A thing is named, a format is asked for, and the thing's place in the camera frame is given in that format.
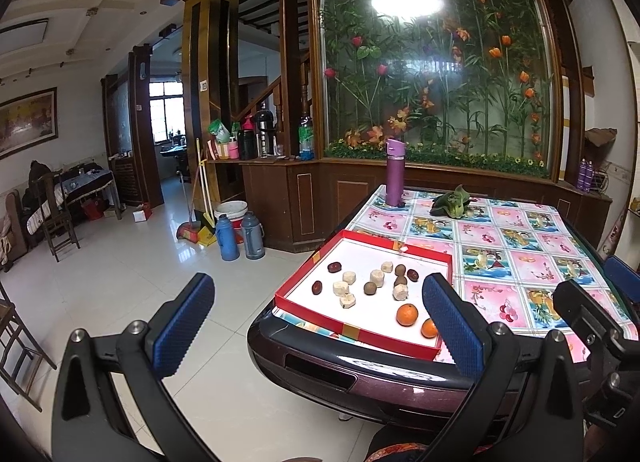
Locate floral glass partition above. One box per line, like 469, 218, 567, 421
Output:
318, 0, 556, 178

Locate framed wall painting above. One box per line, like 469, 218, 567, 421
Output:
0, 87, 58, 159

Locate dark side table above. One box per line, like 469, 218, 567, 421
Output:
54, 169, 122, 219

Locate green leafy vegetable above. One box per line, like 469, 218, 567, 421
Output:
430, 185, 471, 219

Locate large beige sugarcane chunk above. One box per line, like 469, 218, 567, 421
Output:
370, 269, 385, 289

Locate orange mandarin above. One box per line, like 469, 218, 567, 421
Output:
396, 304, 419, 327
421, 319, 438, 339

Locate dark red jujube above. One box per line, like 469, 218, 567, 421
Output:
311, 281, 322, 295

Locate blue thermos flask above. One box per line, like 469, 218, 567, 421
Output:
215, 214, 240, 261

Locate broom and dustpan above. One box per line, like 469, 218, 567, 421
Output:
176, 140, 217, 247

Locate small beige sugarcane piece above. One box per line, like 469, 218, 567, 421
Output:
381, 261, 394, 273

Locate beige sugarcane cylinder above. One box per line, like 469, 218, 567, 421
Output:
343, 271, 356, 285

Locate white plastic bucket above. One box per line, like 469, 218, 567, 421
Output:
214, 200, 248, 244

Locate round beige sugarcane chunk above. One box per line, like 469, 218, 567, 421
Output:
333, 281, 349, 297

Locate floral fruit tablecloth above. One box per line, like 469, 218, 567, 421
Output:
272, 187, 638, 344

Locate red jujube date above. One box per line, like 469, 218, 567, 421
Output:
406, 269, 419, 282

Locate purple thermos bottle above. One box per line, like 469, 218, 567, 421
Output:
385, 139, 406, 207

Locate grey thermos flask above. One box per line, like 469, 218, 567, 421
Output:
241, 211, 265, 260

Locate red white tray box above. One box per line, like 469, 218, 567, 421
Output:
274, 230, 452, 361

